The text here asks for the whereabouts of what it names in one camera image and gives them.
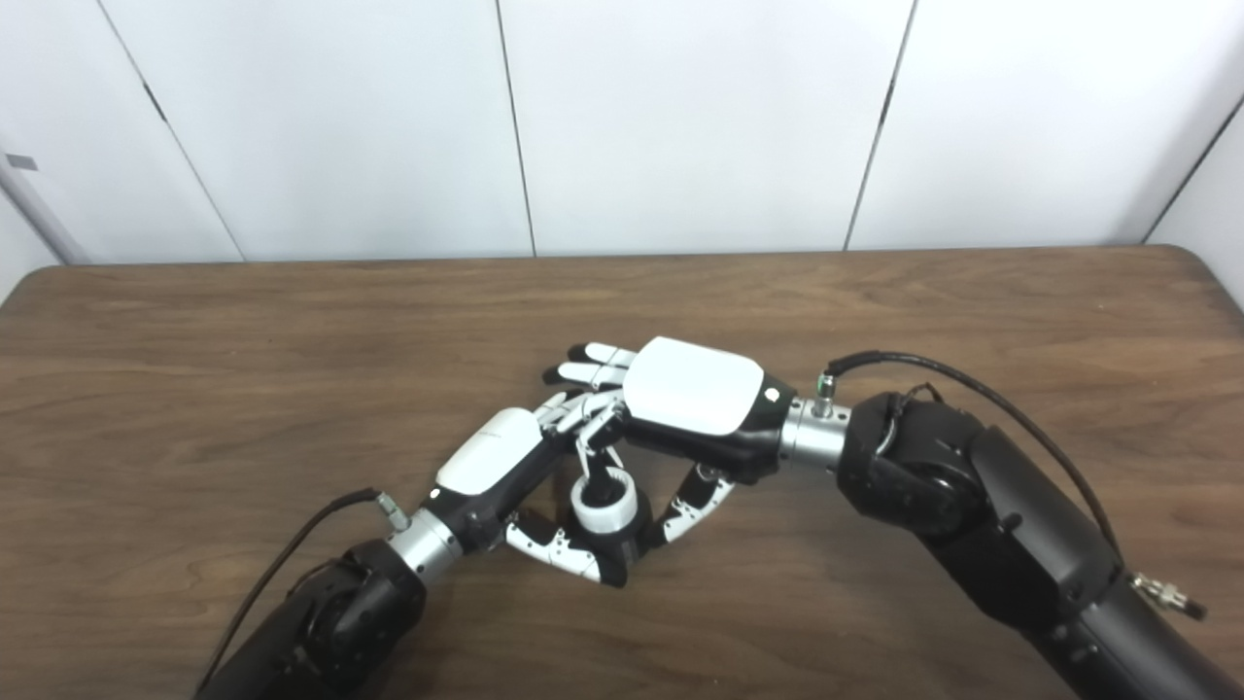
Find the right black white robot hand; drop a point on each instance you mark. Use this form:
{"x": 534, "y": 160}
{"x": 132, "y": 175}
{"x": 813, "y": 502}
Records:
{"x": 690, "y": 389}

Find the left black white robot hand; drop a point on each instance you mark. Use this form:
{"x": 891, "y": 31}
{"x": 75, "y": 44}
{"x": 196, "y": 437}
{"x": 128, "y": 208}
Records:
{"x": 486, "y": 457}

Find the round black plastic part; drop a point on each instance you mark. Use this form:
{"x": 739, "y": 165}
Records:
{"x": 622, "y": 559}

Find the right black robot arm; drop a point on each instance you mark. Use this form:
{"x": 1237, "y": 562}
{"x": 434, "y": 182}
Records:
{"x": 991, "y": 525}

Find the grey wall corner post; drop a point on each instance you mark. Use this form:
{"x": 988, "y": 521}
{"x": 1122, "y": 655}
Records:
{"x": 39, "y": 219}

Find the small grey wall tag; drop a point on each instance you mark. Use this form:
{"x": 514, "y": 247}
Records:
{"x": 21, "y": 162}

